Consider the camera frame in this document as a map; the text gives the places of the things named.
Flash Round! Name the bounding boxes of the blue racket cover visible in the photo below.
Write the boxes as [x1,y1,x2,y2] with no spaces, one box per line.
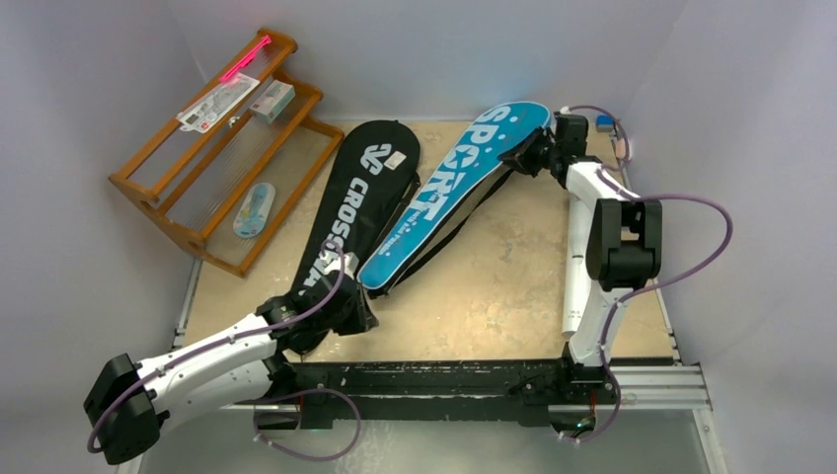
[358,101,554,299]

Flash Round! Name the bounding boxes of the white shuttlecock tube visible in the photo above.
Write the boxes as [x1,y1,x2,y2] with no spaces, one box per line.
[562,196,592,340]

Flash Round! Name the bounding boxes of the black Crossway racket cover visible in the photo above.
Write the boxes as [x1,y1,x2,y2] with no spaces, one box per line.
[291,119,420,292]

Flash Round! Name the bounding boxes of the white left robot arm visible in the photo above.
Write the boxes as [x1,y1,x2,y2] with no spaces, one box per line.
[83,271,379,465]

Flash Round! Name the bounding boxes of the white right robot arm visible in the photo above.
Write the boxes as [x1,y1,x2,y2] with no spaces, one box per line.
[500,113,662,402]

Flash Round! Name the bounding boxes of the small blue block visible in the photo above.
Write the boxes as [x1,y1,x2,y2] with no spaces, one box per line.
[594,115,617,133]

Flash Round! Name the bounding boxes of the pink white clip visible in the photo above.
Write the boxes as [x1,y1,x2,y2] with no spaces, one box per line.
[614,137,632,163]

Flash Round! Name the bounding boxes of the blue white plastic packet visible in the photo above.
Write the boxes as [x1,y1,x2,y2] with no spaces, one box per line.
[233,183,275,239]

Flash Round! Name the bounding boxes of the wooden shelf rack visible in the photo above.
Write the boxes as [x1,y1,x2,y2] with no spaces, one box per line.
[109,28,344,277]

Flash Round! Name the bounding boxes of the small white box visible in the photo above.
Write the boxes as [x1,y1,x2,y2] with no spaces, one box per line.
[250,80,296,124]

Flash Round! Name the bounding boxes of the clear stationery packet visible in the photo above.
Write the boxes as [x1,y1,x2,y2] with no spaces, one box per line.
[177,72,261,133]

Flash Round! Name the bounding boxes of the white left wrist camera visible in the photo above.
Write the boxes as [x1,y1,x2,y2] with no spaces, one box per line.
[342,252,360,277]

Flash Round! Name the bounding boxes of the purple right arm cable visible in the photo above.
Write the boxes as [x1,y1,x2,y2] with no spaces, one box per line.
[565,104,735,446]

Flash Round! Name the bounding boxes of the black metal base frame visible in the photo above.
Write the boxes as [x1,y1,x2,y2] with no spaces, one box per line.
[176,350,711,434]

